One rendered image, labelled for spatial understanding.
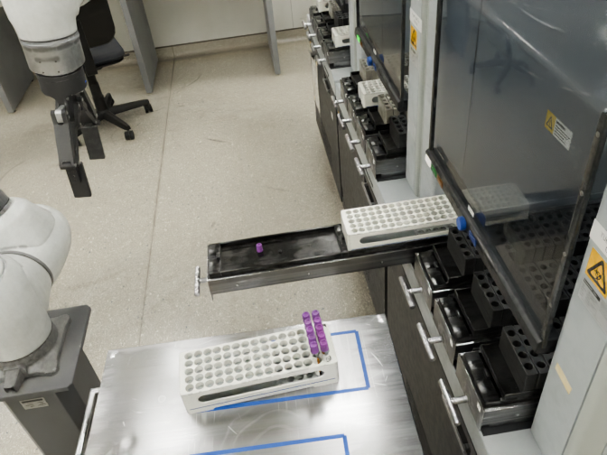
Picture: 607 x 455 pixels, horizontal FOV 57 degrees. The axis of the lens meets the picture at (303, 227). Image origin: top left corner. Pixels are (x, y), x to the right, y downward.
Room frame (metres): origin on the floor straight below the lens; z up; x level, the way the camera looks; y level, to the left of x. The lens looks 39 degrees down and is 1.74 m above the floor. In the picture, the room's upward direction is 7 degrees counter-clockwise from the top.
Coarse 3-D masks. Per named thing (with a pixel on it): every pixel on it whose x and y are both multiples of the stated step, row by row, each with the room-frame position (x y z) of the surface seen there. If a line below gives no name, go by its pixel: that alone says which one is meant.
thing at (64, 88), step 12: (72, 72) 0.90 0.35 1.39; (48, 84) 0.89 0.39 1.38; (60, 84) 0.89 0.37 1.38; (72, 84) 0.89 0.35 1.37; (84, 84) 0.91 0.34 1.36; (48, 96) 0.89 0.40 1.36; (60, 96) 0.88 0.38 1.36; (72, 96) 0.91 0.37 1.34; (72, 108) 0.90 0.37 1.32; (72, 120) 0.89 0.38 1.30
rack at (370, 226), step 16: (368, 208) 1.11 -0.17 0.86; (384, 208) 1.12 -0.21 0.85; (400, 208) 1.10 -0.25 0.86; (416, 208) 1.10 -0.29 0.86; (432, 208) 1.08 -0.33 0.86; (448, 208) 1.08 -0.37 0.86; (352, 224) 1.05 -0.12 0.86; (368, 224) 1.06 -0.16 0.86; (384, 224) 1.04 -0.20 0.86; (400, 224) 1.04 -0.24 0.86; (416, 224) 1.02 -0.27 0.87; (432, 224) 1.03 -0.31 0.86; (448, 224) 1.07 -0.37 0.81; (352, 240) 1.01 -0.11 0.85; (368, 240) 1.05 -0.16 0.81; (384, 240) 1.02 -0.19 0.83; (400, 240) 1.02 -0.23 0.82
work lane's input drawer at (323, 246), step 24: (240, 240) 1.10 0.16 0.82; (264, 240) 1.10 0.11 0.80; (288, 240) 1.09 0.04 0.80; (312, 240) 1.08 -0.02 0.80; (336, 240) 1.07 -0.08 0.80; (432, 240) 1.02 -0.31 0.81; (216, 264) 1.02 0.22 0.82; (240, 264) 1.03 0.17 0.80; (264, 264) 1.02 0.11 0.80; (288, 264) 1.00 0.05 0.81; (312, 264) 0.99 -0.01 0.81; (336, 264) 0.99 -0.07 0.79; (360, 264) 1.00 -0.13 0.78; (384, 264) 1.00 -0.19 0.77; (216, 288) 0.98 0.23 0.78; (240, 288) 0.98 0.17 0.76
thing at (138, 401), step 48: (240, 336) 0.78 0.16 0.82; (336, 336) 0.75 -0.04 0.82; (384, 336) 0.74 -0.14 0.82; (144, 384) 0.69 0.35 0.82; (336, 384) 0.63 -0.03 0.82; (384, 384) 0.62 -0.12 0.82; (96, 432) 0.59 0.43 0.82; (144, 432) 0.58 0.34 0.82; (192, 432) 0.57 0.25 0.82; (240, 432) 0.56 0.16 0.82; (288, 432) 0.54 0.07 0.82; (336, 432) 0.53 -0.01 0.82; (384, 432) 0.52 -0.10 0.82
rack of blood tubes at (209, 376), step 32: (192, 352) 0.70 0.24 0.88; (224, 352) 0.69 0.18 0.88; (256, 352) 0.69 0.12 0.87; (288, 352) 0.68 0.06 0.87; (320, 352) 0.67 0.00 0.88; (192, 384) 0.63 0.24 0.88; (224, 384) 0.62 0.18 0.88; (256, 384) 0.65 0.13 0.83; (288, 384) 0.63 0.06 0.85; (320, 384) 0.63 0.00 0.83
